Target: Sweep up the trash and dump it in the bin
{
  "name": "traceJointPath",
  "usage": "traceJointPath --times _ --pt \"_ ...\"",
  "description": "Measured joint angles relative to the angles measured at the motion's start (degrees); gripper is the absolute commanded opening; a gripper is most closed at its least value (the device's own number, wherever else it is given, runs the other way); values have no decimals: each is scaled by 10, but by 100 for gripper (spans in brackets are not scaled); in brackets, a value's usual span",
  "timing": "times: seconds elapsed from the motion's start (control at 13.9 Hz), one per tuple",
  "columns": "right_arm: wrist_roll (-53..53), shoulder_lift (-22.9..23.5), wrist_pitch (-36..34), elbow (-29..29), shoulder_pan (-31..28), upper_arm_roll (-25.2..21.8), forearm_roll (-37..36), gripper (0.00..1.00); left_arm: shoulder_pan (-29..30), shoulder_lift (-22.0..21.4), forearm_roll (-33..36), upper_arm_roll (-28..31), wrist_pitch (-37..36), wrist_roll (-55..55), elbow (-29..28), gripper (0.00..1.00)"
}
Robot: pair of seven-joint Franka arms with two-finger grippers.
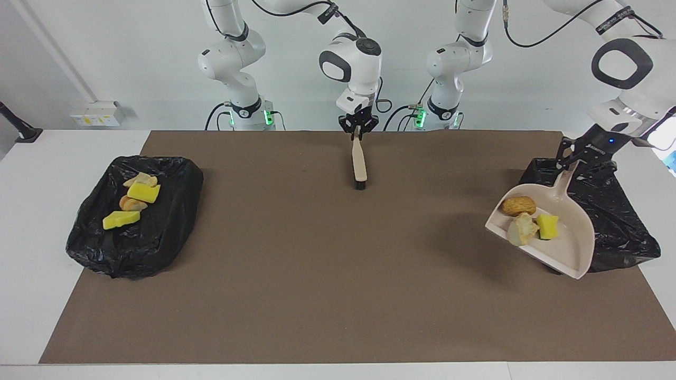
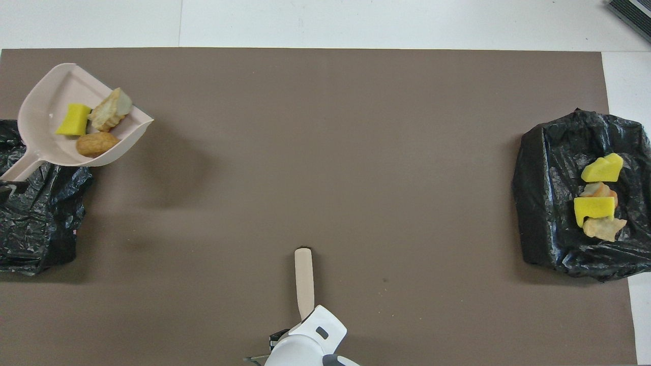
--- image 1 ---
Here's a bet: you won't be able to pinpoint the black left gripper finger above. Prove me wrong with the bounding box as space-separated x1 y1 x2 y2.
577 159 617 181
552 150 577 173

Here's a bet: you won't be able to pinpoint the beige hand brush black bristles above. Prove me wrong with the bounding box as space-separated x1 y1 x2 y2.
352 136 368 191

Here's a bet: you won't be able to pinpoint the brown bread roll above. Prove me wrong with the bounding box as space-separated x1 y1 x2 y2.
501 196 537 217

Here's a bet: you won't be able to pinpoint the small yellow sponge wedge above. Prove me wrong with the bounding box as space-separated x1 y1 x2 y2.
536 214 560 241

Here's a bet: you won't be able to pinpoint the beige plastic dustpan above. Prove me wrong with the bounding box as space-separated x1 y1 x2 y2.
485 161 596 280

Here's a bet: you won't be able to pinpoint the striped orange croissant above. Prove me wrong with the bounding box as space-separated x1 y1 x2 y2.
507 212 540 247

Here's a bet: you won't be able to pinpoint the yellow sponge piece with tail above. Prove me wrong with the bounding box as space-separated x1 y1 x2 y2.
127 183 161 204

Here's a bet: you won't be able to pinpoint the angular beige bread piece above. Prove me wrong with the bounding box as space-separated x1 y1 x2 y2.
123 173 158 189

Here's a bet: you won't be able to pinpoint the black bag-lined bin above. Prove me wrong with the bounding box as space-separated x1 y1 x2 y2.
519 157 661 274
66 155 204 279

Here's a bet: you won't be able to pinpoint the brown table mat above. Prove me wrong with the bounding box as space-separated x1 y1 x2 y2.
39 130 676 365

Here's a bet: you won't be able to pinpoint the black base cable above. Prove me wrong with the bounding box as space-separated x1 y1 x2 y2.
205 102 233 131
384 104 426 131

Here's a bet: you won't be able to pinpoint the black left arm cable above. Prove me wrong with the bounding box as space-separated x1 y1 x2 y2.
502 0 666 49

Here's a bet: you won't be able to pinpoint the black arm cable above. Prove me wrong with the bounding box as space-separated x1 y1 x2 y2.
502 0 666 49
251 0 392 114

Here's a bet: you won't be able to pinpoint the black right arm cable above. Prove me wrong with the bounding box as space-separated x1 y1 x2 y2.
251 0 392 114

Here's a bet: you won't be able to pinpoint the white wall socket box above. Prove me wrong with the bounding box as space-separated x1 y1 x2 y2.
70 101 126 127

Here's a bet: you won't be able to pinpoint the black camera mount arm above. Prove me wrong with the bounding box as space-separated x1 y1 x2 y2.
0 100 44 144

